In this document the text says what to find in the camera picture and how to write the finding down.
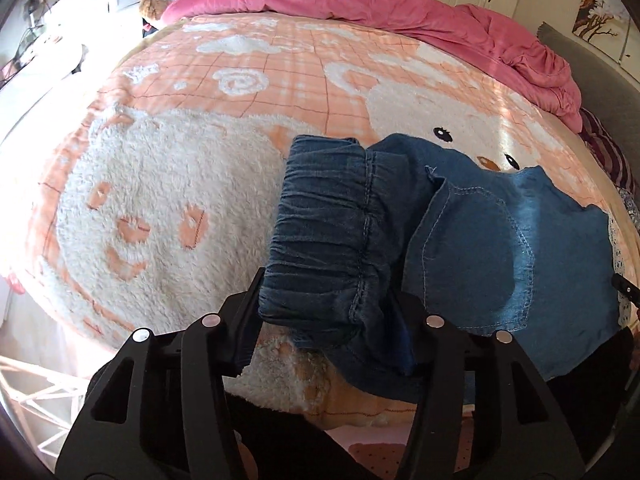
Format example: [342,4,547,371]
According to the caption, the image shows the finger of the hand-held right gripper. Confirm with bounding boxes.
[612,272,640,307]

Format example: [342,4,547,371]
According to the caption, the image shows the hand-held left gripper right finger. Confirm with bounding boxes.
[394,291,587,480]

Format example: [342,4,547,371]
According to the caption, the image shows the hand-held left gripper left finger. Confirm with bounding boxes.
[54,267,266,480]

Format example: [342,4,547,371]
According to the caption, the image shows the blue denim pants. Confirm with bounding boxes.
[257,132,626,392]

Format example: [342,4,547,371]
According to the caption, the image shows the blue floral cloth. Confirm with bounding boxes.
[617,185,640,233]

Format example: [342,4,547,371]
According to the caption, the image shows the pink dotted mat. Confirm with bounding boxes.
[325,412,476,480]

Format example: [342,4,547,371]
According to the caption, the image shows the purple striped pillow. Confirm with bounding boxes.
[580,107,637,192]

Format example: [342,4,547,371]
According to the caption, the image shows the orange white fleece blanket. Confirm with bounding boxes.
[0,12,626,431]

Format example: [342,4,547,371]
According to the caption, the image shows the grey padded headboard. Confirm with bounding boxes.
[537,22,640,171]

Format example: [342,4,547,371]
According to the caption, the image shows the white lattice rack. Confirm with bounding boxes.
[0,355,97,463]

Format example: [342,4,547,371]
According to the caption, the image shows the brown stuffed toy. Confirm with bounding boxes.
[139,0,169,25]

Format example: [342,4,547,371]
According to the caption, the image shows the tree blossom wall painting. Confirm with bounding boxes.
[572,0,635,68]

